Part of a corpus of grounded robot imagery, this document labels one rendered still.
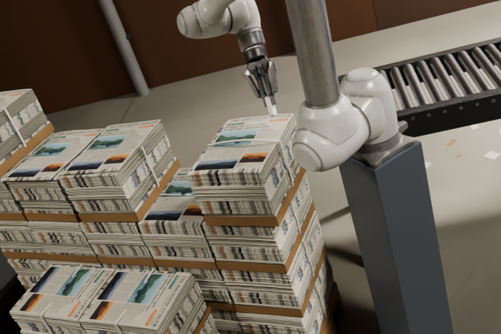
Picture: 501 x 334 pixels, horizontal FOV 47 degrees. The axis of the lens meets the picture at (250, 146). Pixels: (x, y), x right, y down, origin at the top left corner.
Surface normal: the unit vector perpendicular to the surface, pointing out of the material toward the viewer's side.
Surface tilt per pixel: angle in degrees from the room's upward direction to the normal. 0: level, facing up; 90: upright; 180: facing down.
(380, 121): 94
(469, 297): 0
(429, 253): 90
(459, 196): 0
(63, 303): 1
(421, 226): 90
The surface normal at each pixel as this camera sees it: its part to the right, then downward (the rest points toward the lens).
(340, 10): -0.06, 0.51
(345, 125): 0.64, 0.22
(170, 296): -0.28, -0.84
